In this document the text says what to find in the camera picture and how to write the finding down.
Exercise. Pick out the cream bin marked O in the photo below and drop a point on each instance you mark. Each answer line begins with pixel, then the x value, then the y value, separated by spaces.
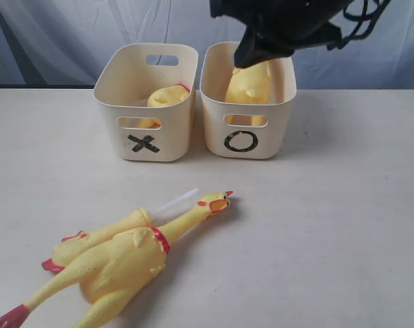
pixel 239 130

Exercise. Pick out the detached chicken head with tube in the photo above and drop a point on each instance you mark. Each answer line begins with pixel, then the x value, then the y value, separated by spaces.
pixel 72 246

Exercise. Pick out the yellow rubber chicken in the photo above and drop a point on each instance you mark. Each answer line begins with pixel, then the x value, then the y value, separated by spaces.
pixel 112 273
pixel 251 86

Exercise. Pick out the cream bin marked X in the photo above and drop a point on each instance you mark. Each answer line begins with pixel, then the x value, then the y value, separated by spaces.
pixel 138 131

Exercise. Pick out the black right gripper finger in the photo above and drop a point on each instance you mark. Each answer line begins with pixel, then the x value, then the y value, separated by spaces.
pixel 258 46

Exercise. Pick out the headless yellow chicken body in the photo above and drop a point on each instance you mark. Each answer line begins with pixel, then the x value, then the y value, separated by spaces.
pixel 164 97

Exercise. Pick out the blue backdrop curtain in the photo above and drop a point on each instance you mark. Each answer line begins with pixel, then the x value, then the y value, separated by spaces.
pixel 70 42

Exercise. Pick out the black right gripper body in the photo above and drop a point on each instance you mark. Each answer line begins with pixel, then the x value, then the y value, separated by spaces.
pixel 310 19

